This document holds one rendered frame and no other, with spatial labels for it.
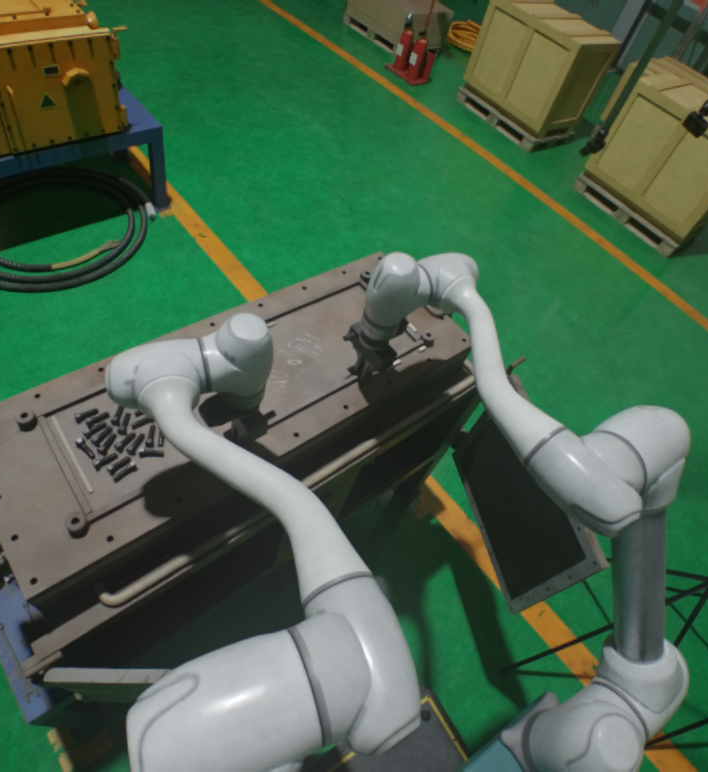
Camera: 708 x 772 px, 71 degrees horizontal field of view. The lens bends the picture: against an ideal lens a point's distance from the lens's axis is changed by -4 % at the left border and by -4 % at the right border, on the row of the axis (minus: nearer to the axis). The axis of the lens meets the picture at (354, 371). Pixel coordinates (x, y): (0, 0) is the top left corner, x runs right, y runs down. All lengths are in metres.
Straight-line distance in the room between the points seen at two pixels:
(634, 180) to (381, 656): 5.32
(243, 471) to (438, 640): 1.97
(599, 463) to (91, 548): 0.95
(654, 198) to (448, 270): 4.54
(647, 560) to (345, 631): 0.68
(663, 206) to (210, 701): 5.40
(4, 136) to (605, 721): 3.55
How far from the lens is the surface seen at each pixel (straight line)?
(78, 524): 1.16
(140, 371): 0.90
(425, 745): 2.23
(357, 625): 0.65
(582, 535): 1.61
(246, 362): 0.91
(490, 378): 0.99
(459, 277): 1.18
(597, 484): 0.90
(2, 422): 1.36
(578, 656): 2.94
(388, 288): 1.09
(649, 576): 1.17
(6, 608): 1.97
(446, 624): 2.66
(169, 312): 3.34
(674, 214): 5.59
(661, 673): 1.34
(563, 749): 1.29
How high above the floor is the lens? 2.44
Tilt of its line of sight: 51 degrees down
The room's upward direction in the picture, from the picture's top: 19 degrees clockwise
